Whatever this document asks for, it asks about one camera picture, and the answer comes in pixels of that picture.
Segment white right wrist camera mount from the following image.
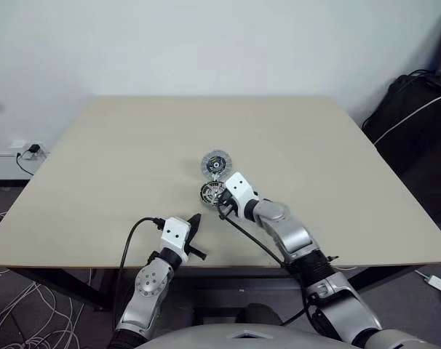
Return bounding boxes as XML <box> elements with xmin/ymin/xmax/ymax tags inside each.
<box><xmin>224</xmin><ymin>172</ymin><xmax>260</xmax><ymax>219</ymax></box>

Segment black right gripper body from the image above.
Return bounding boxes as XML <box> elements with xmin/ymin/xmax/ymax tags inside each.
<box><xmin>220</xmin><ymin>188</ymin><xmax>239</xmax><ymax>216</ymax></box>

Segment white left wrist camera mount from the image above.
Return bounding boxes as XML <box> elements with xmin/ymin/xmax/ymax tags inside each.
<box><xmin>160</xmin><ymin>216</ymin><xmax>191</xmax><ymax>262</ymax></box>

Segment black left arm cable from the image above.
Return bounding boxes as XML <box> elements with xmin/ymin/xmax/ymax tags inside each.
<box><xmin>114</xmin><ymin>216</ymin><xmax>167</xmax><ymax>330</ymax></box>

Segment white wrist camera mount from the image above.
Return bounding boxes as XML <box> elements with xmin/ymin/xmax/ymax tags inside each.
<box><xmin>160</xmin><ymin>216</ymin><xmax>191</xmax><ymax>262</ymax></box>
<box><xmin>224</xmin><ymin>172</ymin><xmax>260</xmax><ymax>219</ymax></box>

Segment white floor power adapter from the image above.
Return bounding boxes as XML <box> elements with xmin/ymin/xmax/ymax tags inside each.
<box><xmin>415</xmin><ymin>268</ymin><xmax>441</xmax><ymax>305</ymax></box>

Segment thin white cord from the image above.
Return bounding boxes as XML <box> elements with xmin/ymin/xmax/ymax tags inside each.
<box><xmin>373</xmin><ymin>93</ymin><xmax>441</xmax><ymax>143</ymax></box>

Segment black charger cable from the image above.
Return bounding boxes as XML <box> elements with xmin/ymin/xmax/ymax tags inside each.
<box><xmin>15</xmin><ymin>151</ymin><xmax>34</xmax><ymax>176</ymax></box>

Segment grey robot torso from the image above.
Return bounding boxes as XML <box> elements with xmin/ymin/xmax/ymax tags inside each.
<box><xmin>135</xmin><ymin>322</ymin><xmax>352</xmax><ymax>349</ymax></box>

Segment black rimmed silver motor rotor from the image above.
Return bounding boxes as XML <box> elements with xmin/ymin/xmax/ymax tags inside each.
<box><xmin>199</xmin><ymin>180</ymin><xmax>227</xmax><ymax>205</ymax></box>

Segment white wall socket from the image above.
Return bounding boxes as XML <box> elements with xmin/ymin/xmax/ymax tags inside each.
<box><xmin>9</xmin><ymin>140</ymin><xmax>49</xmax><ymax>161</ymax></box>

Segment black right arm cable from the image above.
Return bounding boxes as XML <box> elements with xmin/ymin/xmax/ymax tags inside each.
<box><xmin>218</xmin><ymin>213</ymin><xmax>285</xmax><ymax>266</ymax></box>

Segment tangled white floor cables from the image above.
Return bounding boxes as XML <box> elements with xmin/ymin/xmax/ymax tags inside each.
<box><xmin>0</xmin><ymin>268</ymin><xmax>116</xmax><ymax>349</ymax></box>

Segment black fabric bag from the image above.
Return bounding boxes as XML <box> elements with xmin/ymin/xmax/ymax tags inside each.
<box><xmin>361</xmin><ymin>71</ymin><xmax>441</xmax><ymax>225</ymax></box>

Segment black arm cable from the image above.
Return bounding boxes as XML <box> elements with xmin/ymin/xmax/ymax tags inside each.
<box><xmin>218</xmin><ymin>213</ymin><xmax>285</xmax><ymax>266</ymax></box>
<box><xmin>114</xmin><ymin>216</ymin><xmax>167</xmax><ymax>330</ymax></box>

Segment black table frame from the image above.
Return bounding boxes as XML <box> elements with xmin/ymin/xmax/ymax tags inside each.
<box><xmin>9</xmin><ymin>268</ymin><xmax>441</xmax><ymax>312</ymax></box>

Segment round metal gear part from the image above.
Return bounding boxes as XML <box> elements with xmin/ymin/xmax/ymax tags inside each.
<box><xmin>200</xmin><ymin>148</ymin><xmax>233</xmax><ymax>180</ymax></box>

